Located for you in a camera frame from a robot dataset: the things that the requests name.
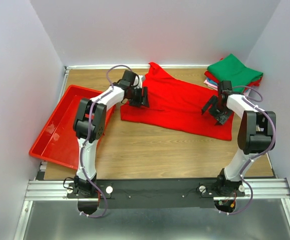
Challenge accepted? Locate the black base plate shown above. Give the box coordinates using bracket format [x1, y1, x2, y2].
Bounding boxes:
[67, 178, 245, 215]

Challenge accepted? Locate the pink folded t shirt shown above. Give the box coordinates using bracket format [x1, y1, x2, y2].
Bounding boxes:
[203, 77, 250, 97]

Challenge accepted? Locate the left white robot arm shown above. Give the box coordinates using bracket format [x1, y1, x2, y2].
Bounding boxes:
[66, 69, 149, 198]

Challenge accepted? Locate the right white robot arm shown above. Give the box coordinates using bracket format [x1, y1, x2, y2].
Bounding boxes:
[198, 80, 276, 197]

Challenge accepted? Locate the green folded t shirt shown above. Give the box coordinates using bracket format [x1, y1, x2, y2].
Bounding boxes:
[206, 53, 264, 93]

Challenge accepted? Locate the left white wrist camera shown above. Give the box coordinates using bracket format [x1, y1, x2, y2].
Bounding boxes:
[135, 75, 146, 88]

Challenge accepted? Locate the aluminium frame rail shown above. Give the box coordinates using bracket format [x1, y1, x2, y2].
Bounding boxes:
[14, 163, 290, 240]

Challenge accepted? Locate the red plastic tray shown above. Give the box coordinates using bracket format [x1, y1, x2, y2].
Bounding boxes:
[29, 85, 102, 170]

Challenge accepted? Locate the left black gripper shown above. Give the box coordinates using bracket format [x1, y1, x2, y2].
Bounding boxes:
[127, 86, 149, 108]

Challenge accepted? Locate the blue folded t shirt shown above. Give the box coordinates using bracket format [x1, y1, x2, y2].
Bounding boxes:
[206, 78, 218, 86]

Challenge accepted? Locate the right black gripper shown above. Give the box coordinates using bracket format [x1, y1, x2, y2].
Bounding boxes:
[201, 95, 233, 126]

